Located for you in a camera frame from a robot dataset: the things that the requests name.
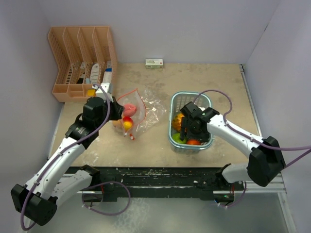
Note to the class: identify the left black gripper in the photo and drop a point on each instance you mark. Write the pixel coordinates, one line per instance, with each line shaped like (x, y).
(117, 109)

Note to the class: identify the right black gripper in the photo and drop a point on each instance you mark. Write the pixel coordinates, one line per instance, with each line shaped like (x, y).
(202, 136)

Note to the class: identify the pink peach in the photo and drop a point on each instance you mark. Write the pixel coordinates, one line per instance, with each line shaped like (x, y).
(129, 110)

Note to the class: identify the yellow peach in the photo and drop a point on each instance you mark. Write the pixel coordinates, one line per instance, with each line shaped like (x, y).
(117, 124)

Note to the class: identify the clear orange-zip bag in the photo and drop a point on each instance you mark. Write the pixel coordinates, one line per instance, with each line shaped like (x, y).
(132, 96)

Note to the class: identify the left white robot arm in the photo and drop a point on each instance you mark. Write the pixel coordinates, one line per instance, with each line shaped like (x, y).
(38, 200)

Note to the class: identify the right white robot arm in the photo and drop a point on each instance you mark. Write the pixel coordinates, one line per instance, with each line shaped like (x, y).
(265, 159)

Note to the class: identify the green lime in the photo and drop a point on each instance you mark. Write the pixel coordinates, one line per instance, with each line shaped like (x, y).
(176, 138)

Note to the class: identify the blue plastic basket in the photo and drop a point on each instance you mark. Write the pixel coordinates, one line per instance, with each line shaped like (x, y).
(178, 100)

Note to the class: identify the yellow sponge block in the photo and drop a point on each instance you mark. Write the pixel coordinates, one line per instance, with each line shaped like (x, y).
(91, 93)

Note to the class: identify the white blue bottle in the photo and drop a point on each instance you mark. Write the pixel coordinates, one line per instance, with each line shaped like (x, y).
(107, 78)

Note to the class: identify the white pack in organizer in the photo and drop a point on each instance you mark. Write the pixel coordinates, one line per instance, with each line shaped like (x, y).
(94, 75)

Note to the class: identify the small green white box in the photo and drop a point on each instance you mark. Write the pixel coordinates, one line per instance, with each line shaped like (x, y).
(153, 63)

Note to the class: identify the orange file organizer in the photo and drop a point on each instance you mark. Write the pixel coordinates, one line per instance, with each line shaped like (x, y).
(76, 49)

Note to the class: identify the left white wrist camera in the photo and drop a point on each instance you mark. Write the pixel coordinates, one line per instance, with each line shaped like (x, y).
(103, 90)

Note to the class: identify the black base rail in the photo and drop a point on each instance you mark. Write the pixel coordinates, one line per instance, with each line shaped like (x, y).
(202, 183)

